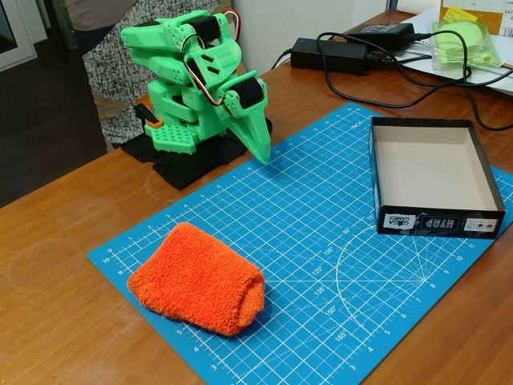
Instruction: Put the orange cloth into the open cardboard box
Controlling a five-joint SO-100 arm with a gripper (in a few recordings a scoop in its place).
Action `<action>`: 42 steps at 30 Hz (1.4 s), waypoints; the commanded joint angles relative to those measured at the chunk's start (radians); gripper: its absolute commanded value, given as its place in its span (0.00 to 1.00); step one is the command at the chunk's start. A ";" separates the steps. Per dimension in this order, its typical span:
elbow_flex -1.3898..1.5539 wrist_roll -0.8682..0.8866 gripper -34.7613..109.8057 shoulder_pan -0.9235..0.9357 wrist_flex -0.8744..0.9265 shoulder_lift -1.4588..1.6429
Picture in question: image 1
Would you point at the green gripper black servo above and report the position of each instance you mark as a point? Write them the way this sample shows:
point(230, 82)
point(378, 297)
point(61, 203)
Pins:
point(253, 123)

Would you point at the orange fluffy sock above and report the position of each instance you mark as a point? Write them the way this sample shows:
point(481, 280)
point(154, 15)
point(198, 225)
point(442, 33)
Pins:
point(196, 276)

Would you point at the green 3D-printed robot arm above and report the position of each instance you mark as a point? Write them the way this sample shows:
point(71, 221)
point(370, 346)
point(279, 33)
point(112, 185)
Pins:
point(168, 68)

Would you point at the black cloth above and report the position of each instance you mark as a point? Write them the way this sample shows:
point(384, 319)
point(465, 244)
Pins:
point(180, 172)

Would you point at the black power adapter brick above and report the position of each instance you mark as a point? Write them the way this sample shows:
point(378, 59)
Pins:
point(328, 56)

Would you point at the blue cutting mat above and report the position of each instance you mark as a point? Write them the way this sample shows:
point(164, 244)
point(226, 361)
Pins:
point(280, 240)

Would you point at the person in speckled garment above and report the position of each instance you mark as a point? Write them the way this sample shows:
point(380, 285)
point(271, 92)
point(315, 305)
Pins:
point(116, 68)

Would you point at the black slim power adapter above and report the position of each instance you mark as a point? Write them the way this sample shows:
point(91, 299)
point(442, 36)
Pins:
point(380, 30)

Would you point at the black cardboard box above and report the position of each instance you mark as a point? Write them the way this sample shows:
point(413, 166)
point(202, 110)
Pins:
point(421, 176)

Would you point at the plastic bag green parts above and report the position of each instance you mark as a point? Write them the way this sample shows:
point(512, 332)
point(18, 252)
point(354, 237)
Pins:
point(453, 52)

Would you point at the yellow label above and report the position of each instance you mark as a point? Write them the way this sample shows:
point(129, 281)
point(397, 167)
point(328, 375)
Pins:
point(461, 14)

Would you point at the white paper sheets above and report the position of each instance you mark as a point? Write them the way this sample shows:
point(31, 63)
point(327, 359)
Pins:
point(494, 77)

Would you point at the brown cardboard parcel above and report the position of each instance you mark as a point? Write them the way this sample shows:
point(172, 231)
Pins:
point(493, 12)

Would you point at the white door frame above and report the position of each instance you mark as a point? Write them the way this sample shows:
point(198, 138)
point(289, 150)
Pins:
point(18, 56)

